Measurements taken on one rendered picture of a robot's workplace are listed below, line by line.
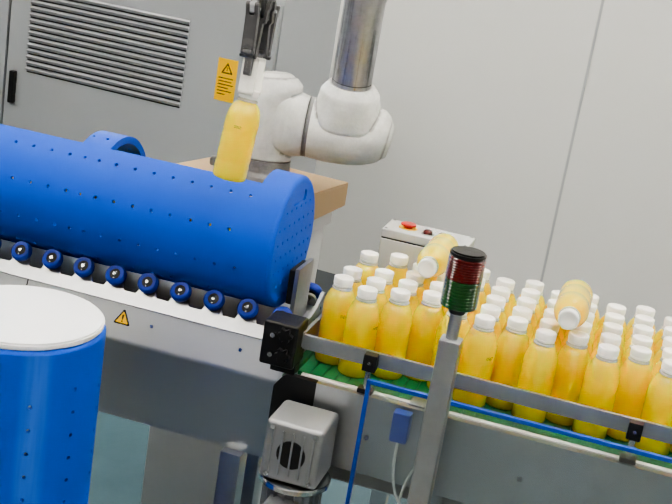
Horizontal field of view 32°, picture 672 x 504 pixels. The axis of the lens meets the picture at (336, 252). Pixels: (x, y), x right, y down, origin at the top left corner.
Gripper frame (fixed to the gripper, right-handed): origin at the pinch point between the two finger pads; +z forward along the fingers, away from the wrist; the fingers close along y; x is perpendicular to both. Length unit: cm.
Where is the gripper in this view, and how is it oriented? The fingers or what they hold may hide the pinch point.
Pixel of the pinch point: (252, 76)
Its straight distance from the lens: 224.3
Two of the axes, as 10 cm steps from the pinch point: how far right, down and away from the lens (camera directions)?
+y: -2.6, 1.5, -9.5
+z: -1.7, 9.6, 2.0
